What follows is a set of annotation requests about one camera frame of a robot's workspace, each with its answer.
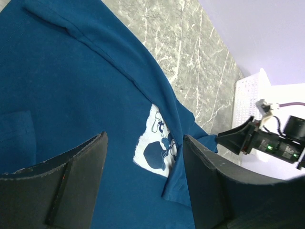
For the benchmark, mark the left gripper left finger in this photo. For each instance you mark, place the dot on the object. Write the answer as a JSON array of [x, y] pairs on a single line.
[[59, 193]]

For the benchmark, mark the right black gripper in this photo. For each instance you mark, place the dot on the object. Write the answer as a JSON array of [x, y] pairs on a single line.
[[287, 148]]

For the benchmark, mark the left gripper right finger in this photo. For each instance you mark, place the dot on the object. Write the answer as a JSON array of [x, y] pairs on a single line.
[[224, 195]]

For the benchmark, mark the blue printed t shirt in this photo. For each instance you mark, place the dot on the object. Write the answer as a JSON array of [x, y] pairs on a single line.
[[70, 69]]

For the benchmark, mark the white plastic laundry basket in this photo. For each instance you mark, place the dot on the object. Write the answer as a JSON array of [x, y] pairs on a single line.
[[291, 99]]

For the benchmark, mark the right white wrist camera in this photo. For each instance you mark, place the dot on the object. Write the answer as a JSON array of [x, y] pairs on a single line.
[[267, 110]]

